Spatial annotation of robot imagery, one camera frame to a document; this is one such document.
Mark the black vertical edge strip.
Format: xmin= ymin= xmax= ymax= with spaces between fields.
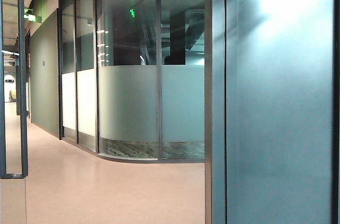
xmin=331 ymin=0 xmax=340 ymax=224

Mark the dark square column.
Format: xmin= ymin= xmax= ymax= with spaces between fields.
xmin=169 ymin=11 xmax=186 ymax=65

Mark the dark framed glass door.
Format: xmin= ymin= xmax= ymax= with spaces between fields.
xmin=0 ymin=0 xmax=29 ymax=179

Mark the curved frosted glass partition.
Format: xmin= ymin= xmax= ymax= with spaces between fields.
xmin=56 ymin=0 xmax=206 ymax=163

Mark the green hanging exit sign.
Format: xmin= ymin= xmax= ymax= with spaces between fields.
xmin=23 ymin=8 xmax=43 ymax=24

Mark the grey metal door post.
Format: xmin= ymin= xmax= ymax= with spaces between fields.
xmin=204 ymin=0 xmax=227 ymax=224

